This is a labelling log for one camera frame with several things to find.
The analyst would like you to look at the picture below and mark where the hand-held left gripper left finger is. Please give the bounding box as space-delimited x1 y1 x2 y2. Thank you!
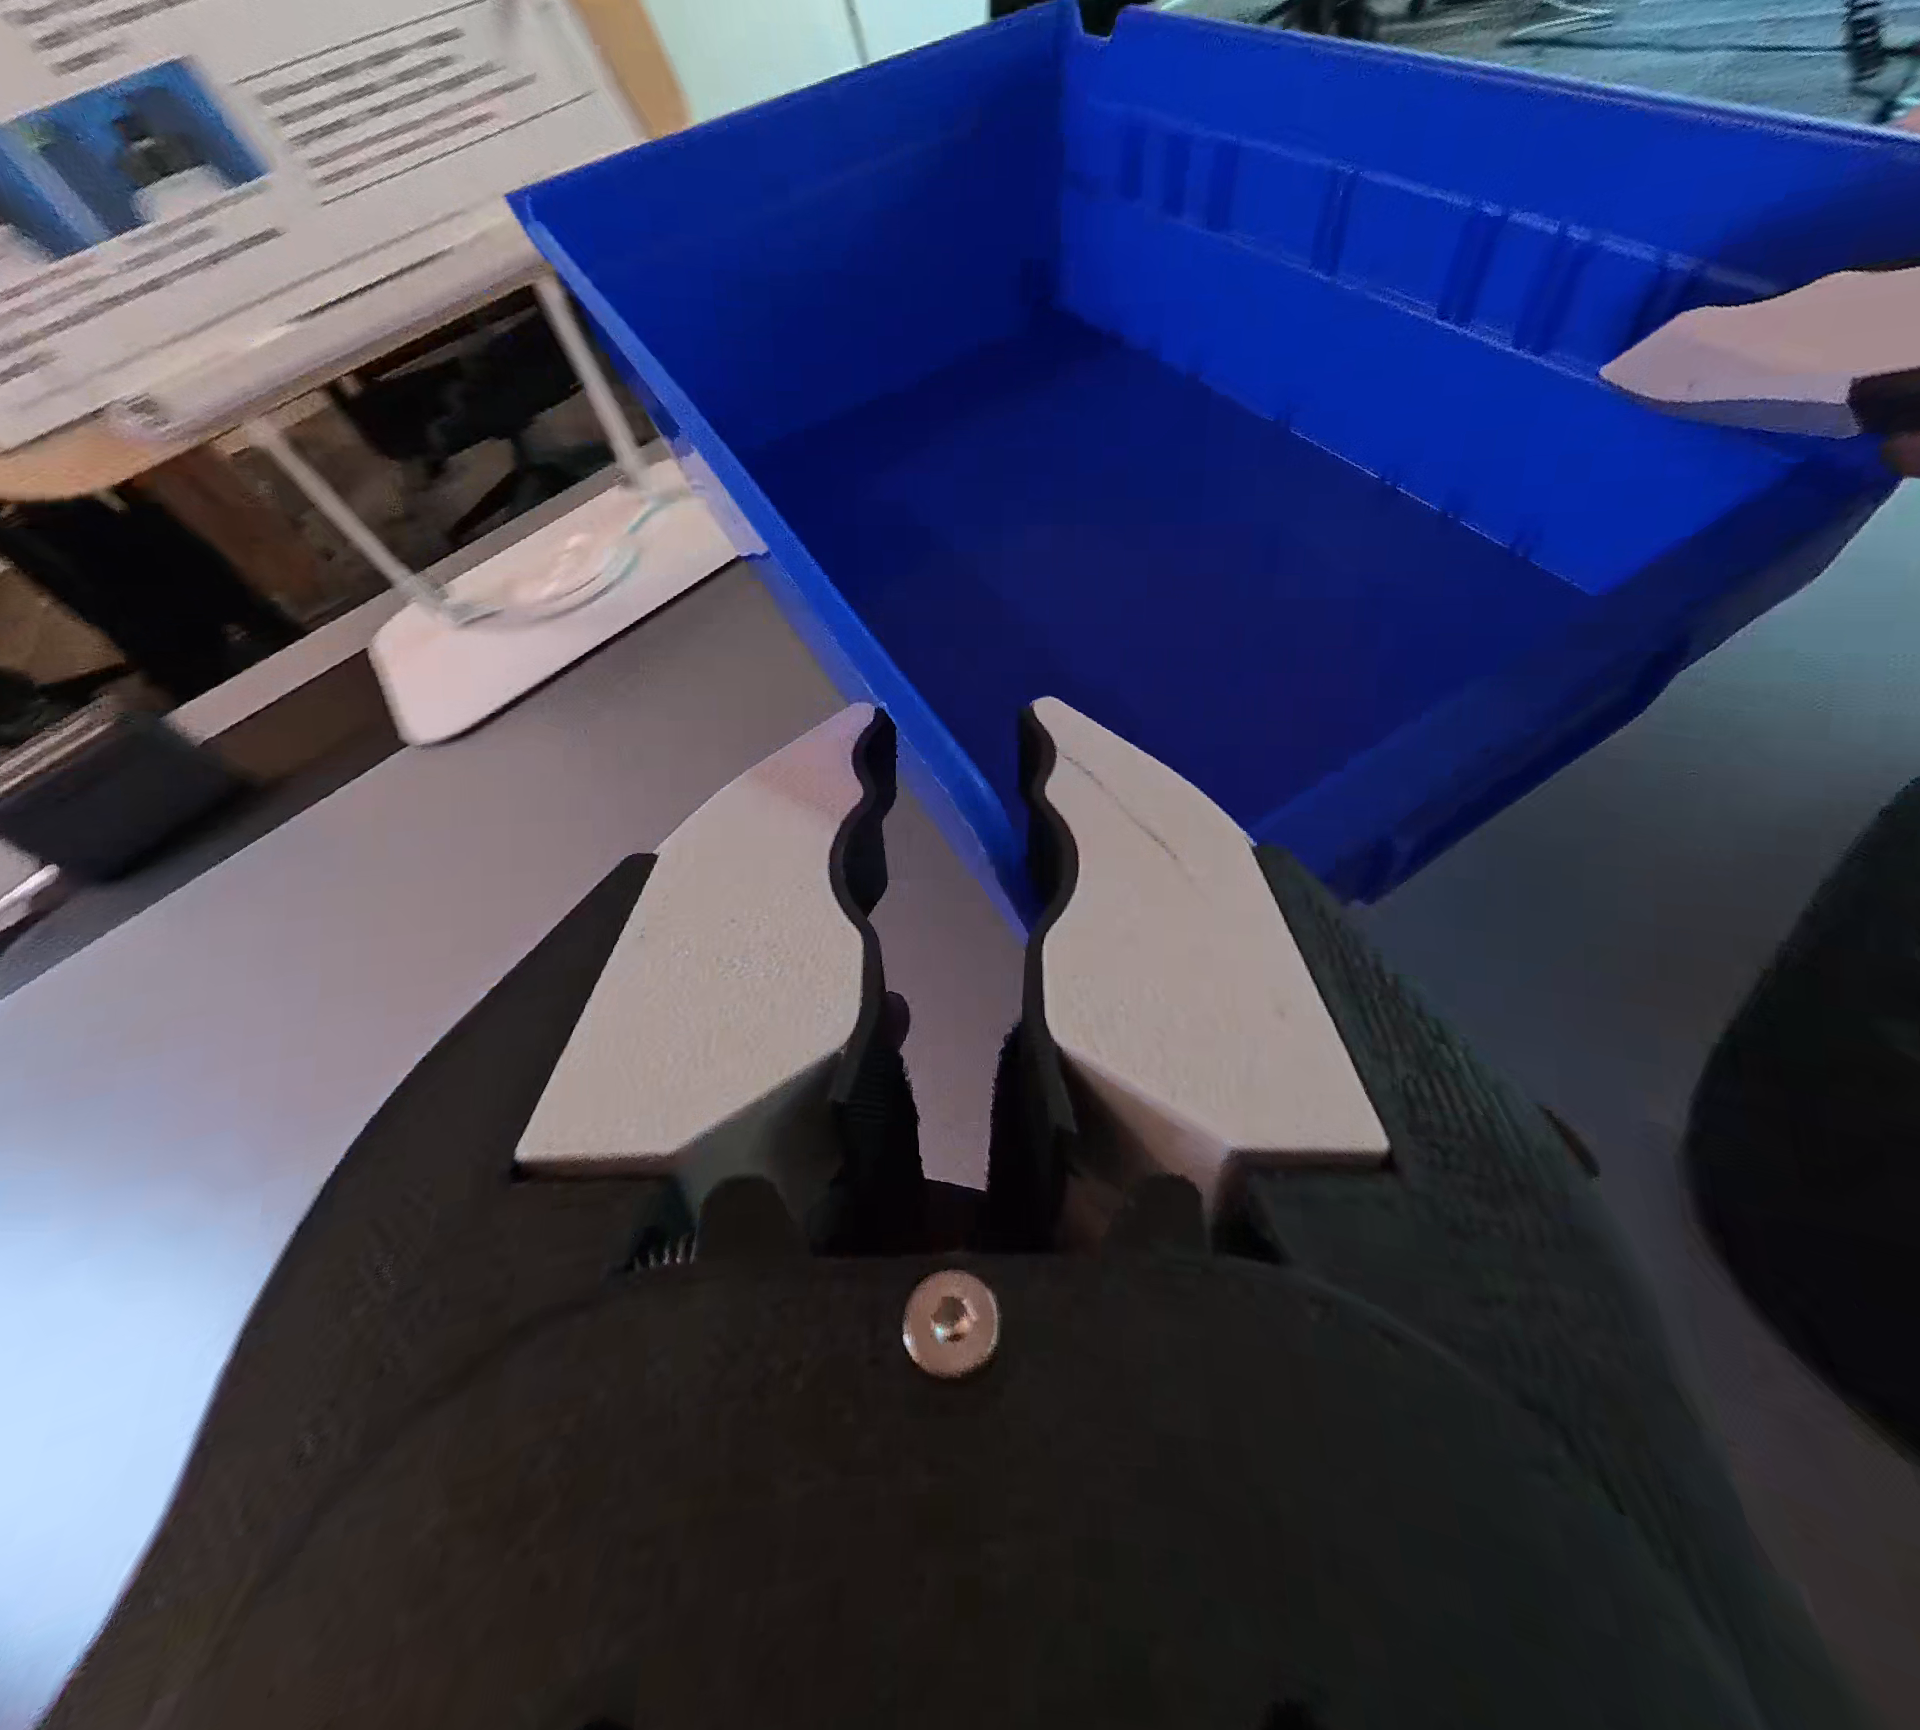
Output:
512 701 900 1229

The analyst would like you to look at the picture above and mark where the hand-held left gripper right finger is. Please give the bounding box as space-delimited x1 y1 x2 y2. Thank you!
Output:
1021 698 1392 1234

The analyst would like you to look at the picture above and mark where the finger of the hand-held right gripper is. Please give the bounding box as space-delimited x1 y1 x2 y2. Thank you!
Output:
1601 265 1920 442

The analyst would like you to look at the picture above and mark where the blue plastic bin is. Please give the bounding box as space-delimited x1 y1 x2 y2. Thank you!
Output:
506 0 1920 930

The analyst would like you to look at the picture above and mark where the dark grey case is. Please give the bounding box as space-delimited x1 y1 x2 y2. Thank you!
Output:
0 710 253 884

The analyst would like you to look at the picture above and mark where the black round pad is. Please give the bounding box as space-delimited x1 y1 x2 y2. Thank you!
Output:
1683 783 1920 1424

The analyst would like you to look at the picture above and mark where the instruction sign stand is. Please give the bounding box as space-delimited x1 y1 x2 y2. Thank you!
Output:
0 0 753 750

